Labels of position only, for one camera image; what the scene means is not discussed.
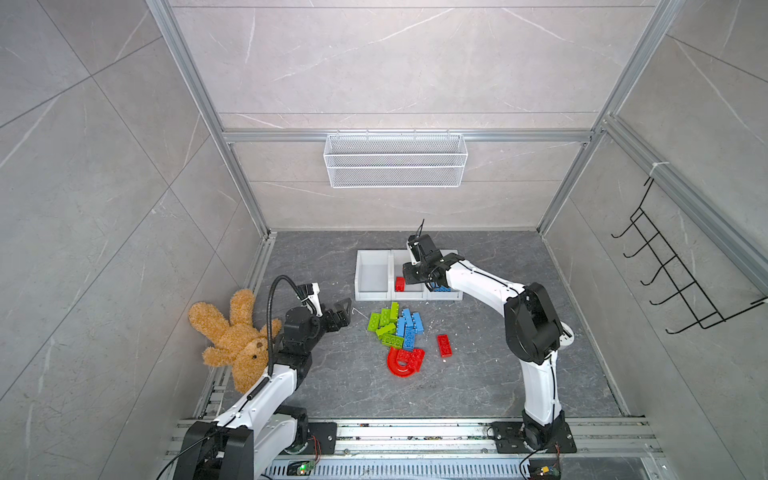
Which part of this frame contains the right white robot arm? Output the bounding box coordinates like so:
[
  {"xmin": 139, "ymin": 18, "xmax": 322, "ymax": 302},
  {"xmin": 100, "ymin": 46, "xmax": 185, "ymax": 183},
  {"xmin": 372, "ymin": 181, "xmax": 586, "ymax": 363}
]
[{"xmin": 402, "ymin": 233, "xmax": 573, "ymax": 451}]

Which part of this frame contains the red lego brick on arch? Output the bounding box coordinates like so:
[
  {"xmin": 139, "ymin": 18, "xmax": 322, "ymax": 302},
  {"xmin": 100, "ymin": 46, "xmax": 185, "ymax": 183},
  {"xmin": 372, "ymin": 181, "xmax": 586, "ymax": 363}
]
[{"xmin": 398, "ymin": 348, "xmax": 425, "ymax": 372}]

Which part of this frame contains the white right plastic bin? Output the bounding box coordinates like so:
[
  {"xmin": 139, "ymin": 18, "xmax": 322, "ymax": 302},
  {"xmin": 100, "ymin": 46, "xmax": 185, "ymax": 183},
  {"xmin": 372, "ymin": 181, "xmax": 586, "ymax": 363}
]
[{"xmin": 424, "ymin": 267, "xmax": 463, "ymax": 301}]

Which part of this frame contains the white middle plastic bin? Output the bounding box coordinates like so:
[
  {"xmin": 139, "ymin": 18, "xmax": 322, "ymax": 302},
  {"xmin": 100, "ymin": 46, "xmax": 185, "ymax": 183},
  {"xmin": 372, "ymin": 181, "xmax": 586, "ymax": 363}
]
[{"xmin": 388, "ymin": 250, "xmax": 426, "ymax": 302}]

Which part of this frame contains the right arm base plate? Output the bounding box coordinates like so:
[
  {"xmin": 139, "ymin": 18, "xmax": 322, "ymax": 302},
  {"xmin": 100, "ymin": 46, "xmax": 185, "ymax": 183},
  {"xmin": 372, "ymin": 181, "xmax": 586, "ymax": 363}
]
[{"xmin": 489, "ymin": 421, "xmax": 578, "ymax": 454}]

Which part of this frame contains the green lego brick upper left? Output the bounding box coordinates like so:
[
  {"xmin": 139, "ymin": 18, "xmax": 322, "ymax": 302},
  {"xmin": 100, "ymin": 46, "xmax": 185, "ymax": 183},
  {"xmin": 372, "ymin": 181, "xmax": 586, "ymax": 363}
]
[{"xmin": 368, "ymin": 313, "xmax": 382, "ymax": 332}]

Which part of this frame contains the black wire hook rack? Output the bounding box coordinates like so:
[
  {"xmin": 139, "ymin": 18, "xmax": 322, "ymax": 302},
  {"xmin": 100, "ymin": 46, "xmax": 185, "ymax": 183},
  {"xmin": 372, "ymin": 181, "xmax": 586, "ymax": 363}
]
[{"xmin": 611, "ymin": 177, "xmax": 767, "ymax": 335}]

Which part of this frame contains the green lego brick top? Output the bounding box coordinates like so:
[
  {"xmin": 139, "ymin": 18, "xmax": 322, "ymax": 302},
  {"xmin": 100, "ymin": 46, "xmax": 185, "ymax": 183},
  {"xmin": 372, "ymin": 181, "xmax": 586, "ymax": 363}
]
[{"xmin": 389, "ymin": 302, "xmax": 400, "ymax": 322}]

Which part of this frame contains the green lego brick lower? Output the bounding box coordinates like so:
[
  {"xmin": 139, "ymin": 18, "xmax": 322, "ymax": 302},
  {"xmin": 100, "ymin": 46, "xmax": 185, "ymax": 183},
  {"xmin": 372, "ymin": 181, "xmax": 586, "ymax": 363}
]
[{"xmin": 380, "ymin": 334, "xmax": 404, "ymax": 349}]

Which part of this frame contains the aluminium front rail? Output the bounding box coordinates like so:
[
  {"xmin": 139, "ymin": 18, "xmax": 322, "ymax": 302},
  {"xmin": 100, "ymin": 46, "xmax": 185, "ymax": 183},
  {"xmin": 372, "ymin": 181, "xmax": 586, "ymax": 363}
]
[{"xmin": 170, "ymin": 418, "xmax": 664, "ymax": 460}]

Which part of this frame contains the red arch lego piece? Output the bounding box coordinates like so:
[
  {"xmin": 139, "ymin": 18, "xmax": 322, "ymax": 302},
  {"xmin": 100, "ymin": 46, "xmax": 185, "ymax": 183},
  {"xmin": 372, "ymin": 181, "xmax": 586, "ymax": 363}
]
[{"xmin": 387, "ymin": 348, "xmax": 417, "ymax": 378}]

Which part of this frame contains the white plastic bin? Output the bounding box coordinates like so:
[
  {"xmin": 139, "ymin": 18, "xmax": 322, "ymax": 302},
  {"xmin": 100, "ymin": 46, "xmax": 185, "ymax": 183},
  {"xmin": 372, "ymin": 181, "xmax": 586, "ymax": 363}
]
[
  {"xmin": 388, "ymin": 250, "xmax": 426, "ymax": 302},
  {"xmin": 354, "ymin": 250, "xmax": 392, "ymax": 301},
  {"xmin": 424, "ymin": 267, "xmax": 463, "ymax": 301}
]

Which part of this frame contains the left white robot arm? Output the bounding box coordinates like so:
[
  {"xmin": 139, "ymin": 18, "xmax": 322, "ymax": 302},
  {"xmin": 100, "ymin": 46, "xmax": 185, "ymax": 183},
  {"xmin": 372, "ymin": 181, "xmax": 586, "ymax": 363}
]
[{"xmin": 158, "ymin": 275, "xmax": 352, "ymax": 479}]

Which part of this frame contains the brown teddy bear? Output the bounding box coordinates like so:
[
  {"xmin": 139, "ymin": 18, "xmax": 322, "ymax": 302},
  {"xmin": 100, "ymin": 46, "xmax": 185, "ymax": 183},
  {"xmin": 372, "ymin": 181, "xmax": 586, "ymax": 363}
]
[{"xmin": 188, "ymin": 289, "xmax": 268, "ymax": 394}]

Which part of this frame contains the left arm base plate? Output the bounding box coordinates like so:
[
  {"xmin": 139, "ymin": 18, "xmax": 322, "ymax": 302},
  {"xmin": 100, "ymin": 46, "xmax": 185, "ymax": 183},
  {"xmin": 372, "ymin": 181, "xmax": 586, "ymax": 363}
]
[{"xmin": 284, "ymin": 422, "xmax": 338, "ymax": 456}]

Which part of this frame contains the long red lego brick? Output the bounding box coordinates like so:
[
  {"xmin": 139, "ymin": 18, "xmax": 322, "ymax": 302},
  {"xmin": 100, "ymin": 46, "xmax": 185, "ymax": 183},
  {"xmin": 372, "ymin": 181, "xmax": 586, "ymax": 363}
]
[{"xmin": 436, "ymin": 334, "xmax": 453, "ymax": 358}]

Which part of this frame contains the green lego brick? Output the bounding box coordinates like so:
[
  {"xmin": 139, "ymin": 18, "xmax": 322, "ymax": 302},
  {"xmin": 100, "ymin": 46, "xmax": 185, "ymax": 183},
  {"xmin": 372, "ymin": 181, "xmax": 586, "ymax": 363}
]
[
  {"xmin": 380, "ymin": 334, "xmax": 404, "ymax": 349},
  {"xmin": 389, "ymin": 302, "xmax": 400, "ymax": 322},
  {"xmin": 368, "ymin": 313, "xmax": 382, "ymax": 332}
]

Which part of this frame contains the white wire mesh basket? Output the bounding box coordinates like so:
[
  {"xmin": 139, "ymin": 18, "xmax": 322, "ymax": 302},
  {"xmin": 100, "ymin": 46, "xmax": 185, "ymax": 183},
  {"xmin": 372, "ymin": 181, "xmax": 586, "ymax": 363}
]
[{"xmin": 323, "ymin": 133, "xmax": 468, "ymax": 189}]

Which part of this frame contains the white left plastic bin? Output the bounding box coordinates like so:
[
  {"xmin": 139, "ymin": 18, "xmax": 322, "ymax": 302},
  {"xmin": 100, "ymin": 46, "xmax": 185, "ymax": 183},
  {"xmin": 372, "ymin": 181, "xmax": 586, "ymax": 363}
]
[{"xmin": 354, "ymin": 250, "xmax": 392, "ymax": 301}]

